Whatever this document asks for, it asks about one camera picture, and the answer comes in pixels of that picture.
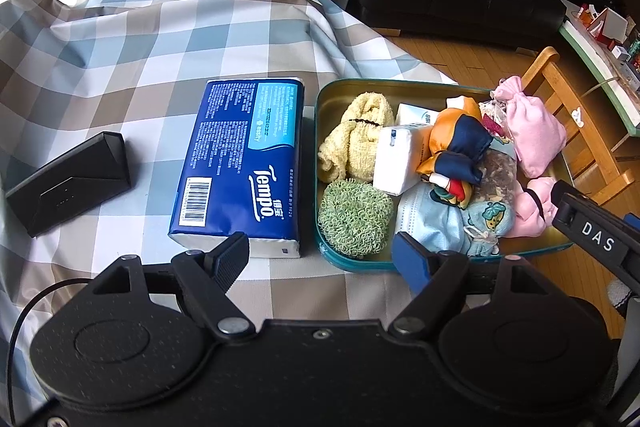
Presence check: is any green knitted scrubber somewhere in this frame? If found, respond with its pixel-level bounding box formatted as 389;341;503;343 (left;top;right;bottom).
318;179;396;258

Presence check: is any wooden chair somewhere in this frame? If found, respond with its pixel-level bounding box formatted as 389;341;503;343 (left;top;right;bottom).
520;47;635;205

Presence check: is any white tissue packet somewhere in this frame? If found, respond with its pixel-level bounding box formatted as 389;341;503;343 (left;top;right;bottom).
372;123;433;196
395;103;442;128

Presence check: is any orange and navy pouch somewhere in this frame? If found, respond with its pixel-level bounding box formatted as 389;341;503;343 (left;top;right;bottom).
417;96;493;210

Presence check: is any blue tissue pack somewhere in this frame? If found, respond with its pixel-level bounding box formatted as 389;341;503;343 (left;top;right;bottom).
166;78;306;259

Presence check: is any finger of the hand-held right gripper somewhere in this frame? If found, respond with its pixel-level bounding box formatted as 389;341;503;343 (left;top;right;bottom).
551;179;640;293

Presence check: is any blue brown checkered tablecloth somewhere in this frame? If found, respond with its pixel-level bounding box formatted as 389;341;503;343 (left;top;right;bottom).
0;0;458;408

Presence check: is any pink drawstring pouch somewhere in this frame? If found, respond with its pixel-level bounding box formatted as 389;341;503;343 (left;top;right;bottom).
492;76;568;178

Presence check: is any cluttered green side table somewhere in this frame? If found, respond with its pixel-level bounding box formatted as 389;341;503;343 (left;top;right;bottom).
557;0;640;130

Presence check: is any black cable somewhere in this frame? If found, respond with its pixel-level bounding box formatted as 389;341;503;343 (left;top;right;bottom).
7;281;96;413

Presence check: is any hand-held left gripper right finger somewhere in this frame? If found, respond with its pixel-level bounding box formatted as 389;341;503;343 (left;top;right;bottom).
390;232;561;340

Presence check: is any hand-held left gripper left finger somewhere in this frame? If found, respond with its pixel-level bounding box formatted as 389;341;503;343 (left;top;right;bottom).
85;232;253;342

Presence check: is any white and red box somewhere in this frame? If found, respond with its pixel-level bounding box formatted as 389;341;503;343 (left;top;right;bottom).
590;7;630;45

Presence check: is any pink cloth with black band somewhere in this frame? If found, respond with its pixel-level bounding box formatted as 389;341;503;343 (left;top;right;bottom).
507;177;558;239

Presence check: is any strawberry print pouch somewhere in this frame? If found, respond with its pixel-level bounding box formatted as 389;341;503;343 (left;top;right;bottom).
460;149;518;258

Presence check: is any yellow towel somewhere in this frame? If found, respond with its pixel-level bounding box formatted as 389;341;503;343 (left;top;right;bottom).
317;93;396;184

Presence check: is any blue face mask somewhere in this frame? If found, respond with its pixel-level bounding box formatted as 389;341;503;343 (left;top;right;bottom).
395;182;473;255

